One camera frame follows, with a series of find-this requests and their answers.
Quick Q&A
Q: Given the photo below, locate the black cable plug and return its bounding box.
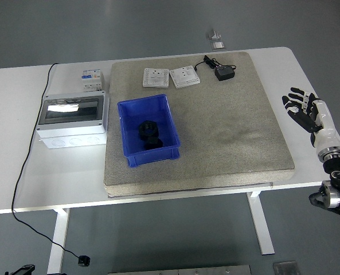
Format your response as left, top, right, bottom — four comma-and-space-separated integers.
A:
77, 254, 91, 268

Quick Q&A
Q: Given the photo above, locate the blue plastic box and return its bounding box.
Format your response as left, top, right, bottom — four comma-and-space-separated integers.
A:
117, 93, 182, 168

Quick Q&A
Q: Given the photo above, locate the white socket panel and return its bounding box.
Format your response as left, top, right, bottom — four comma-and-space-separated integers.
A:
142, 67, 170, 88
169, 65, 201, 89

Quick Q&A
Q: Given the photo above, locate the long black cable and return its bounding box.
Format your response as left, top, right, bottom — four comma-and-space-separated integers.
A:
11, 62, 80, 259

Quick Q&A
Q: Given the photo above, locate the grey floor plate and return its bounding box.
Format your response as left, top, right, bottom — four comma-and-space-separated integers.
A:
272, 260, 300, 275

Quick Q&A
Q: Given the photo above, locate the white table leg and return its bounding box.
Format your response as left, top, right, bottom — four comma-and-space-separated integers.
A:
246, 191, 276, 256
46, 208, 71, 274

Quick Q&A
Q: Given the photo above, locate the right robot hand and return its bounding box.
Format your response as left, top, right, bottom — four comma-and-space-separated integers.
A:
282, 87, 340, 152

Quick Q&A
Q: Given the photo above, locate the white circuit breaker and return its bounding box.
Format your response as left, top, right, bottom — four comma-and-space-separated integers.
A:
80, 69, 105, 93

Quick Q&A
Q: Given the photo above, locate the grey-brown mat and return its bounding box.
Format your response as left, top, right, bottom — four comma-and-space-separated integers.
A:
103, 51, 296, 198

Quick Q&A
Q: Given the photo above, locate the black power adapter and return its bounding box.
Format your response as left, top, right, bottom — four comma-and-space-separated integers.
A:
214, 65, 236, 82

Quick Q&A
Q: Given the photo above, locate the black hex nut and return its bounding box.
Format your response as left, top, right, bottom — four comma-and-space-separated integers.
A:
138, 120, 161, 141
142, 136, 164, 151

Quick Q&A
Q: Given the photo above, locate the black adapter cord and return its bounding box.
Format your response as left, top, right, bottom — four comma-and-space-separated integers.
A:
194, 54, 225, 73

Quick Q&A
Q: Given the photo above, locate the open metal floor socket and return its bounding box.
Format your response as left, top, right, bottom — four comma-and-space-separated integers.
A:
205, 28, 222, 41

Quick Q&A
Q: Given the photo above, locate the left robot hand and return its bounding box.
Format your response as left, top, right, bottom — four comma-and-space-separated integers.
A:
4, 264, 36, 275

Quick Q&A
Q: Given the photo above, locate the grey distribution box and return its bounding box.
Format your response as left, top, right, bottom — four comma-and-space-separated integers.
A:
35, 91, 110, 150

